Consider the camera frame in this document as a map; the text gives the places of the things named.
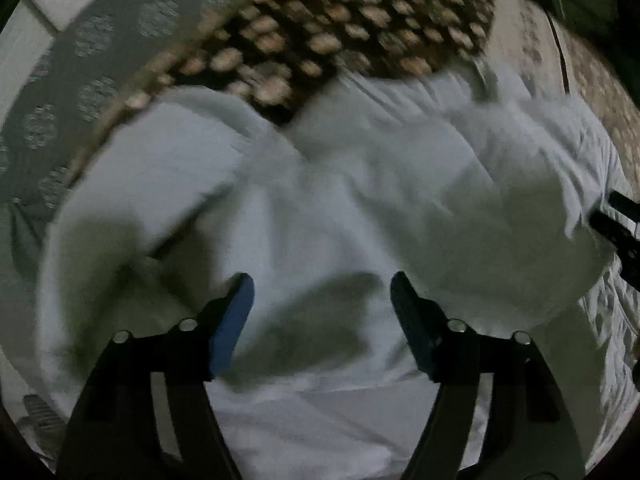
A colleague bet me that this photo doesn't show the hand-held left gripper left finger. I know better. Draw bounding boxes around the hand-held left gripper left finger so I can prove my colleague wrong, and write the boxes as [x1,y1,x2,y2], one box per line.
[54,272,256,480]

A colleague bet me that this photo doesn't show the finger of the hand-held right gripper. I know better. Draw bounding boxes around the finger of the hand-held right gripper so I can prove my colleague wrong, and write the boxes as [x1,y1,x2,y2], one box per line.
[589,190,640,292]

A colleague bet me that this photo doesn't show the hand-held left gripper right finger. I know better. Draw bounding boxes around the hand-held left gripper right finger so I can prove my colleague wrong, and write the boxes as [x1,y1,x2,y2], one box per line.
[390,271,588,480]

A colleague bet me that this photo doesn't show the white quilted duvet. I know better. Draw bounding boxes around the white quilted duvet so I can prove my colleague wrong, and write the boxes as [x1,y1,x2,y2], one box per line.
[37,67,633,476]

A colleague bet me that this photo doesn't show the grey-green plain cloth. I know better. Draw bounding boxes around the grey-green plain cloth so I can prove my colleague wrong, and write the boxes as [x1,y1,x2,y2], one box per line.
[0,195,63,361]

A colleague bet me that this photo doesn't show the grey medallion-patterned sheet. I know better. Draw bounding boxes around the grey medallion-patterned sheet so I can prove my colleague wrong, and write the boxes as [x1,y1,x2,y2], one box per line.
[0,0,281,226]

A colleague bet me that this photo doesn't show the dark floral blanket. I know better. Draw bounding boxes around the dark floral blanket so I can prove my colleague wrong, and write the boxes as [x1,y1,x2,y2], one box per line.
[65,0,501,191]

